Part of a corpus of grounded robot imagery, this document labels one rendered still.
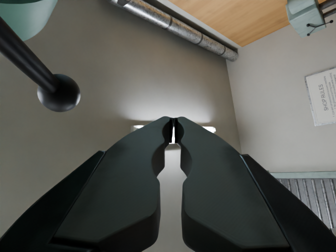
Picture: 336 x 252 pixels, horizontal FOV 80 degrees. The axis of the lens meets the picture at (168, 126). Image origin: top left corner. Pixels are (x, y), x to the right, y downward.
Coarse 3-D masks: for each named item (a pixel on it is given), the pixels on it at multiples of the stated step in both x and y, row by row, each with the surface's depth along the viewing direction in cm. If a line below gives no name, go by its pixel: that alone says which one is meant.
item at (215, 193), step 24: (192, 144) 9; (216, 144) 9; (192, 168) 8; (216, 168) 8; (240, 168) 8; (192, 192) 7; (216, 192) 7; (240, 192) 7; (192, 216) 6; (216, 216) 6; (240, 216) 6; (264, 216) 6; (192, 240) 6; (216, 240) 6; (240, 240) 5; (264, 240) 5
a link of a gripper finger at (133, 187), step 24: (168, 120) 11; (120, 144) 9; (144, 144) 9; (96, 168) 8; (120, 168) 8; (144, 168) 8; (96, 192) 7; (120, 192) 7; (144, 192) 7; (72, 216) 6; (96, 216) 6; (120, 216) 6; (144, 216) 6; (72, 240) 5; (96, 240) 5; (120, 240) 6; (144, 240) 6
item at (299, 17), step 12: (288, 0) 172; (300, 0) 166; (312, 0) 163; (288, 12) 184; (300, 12) 177; (312, 12) 174; (300, 24) 190; (312, 24) 192; (324, 24) 195; (300, 36) 212
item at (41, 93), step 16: (0, 16) 10; (0, 32) 10; (0, 48) 11; (16, 48) 12; (16, 64) 13; (32, 64) 13; (48, 80) 15; (64, 80) 18; (48, 96) 17; (64, 96) 17
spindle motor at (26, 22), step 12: (0, 0) 16; (12, 0) 17; (24, 0) 17; (36, 0) 18; (48, 0) 20; (0, 12) 17; (12, 12) 18; (24, 12) 19; (36, 12) 20; (48, 12) 22; (12, 24) 20; (24, 24) 21; (36, 24) 22; (24, 36) 23
